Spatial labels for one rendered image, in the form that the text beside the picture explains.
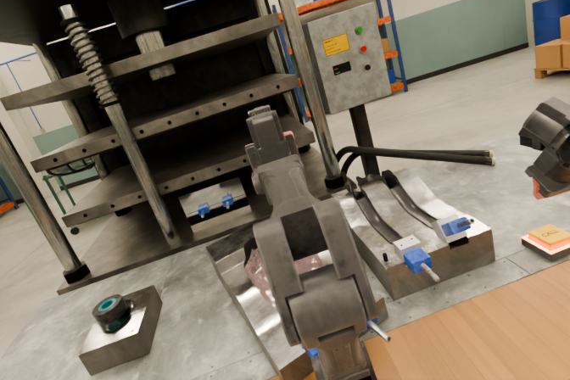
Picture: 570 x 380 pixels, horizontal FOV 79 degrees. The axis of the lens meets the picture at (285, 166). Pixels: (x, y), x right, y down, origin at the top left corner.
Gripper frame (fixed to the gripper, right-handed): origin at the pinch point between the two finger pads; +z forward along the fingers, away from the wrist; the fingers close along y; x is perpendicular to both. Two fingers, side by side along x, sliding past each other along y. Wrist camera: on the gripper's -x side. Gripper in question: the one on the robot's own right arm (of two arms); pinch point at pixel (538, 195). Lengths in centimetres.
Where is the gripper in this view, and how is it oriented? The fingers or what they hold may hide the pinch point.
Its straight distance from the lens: 95.8
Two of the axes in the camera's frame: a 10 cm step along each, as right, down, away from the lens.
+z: 1.1, 5.9, 8.0
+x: 2.9, 7.5, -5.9
